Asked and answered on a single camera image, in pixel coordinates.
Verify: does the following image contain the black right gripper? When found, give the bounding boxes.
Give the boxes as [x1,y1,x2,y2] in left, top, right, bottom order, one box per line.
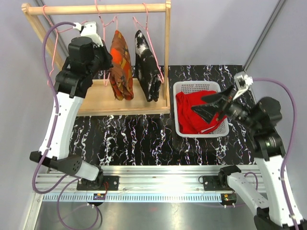
[191,83,259,130]

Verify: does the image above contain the orange patterned trousers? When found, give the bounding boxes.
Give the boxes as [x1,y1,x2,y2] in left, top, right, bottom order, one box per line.
[109,30,134,101]

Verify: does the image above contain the red trousers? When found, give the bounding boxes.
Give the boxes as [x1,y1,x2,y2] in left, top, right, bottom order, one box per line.
[176,90,222,134]

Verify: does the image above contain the pink wire hanger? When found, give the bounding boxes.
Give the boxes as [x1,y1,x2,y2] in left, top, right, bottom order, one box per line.
[132,2,165,84]
[94,0,118,87]
[42,5,72,77]

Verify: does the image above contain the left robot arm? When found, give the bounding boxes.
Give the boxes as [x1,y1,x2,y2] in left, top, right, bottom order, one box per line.
[29,35,113,190]

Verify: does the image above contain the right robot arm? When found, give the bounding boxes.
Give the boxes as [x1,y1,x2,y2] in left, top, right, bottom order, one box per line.
[191,87,307,230]

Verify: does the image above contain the black white patterned trousers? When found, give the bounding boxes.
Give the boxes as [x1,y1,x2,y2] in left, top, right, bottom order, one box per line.
[135,30,161,102]

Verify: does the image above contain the white plastic basket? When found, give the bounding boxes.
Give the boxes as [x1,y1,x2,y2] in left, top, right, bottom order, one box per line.
[173,80,229,138]

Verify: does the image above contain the wooden clothes rack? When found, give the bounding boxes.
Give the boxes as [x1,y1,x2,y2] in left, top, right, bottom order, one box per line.
[22,0,171,116]

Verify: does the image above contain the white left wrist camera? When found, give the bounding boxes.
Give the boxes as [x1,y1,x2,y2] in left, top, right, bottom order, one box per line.
[73,22,104,47]

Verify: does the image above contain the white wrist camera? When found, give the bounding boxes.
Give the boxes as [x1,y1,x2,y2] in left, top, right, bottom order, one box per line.
[73,22,104,47]
[233,71,253,100]

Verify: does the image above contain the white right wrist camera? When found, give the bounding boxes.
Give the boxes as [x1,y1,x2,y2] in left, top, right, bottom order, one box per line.
[233,71,253,100]

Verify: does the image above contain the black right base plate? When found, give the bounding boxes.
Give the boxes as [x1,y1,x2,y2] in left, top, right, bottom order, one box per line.
[198,175,229,191]

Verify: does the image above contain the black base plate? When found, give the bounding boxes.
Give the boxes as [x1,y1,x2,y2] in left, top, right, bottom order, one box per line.
[77,175,120,191]
[198,175,229,191]

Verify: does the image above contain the aluminium mounting rail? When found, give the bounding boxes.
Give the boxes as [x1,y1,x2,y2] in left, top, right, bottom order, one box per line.
[36,165,266,194]

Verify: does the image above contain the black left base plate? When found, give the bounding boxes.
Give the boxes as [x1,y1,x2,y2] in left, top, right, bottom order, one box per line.
[77,175,120,191]

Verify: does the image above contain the white slotted cable duct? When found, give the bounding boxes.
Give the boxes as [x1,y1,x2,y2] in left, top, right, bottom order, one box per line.
[43,192,234,203]

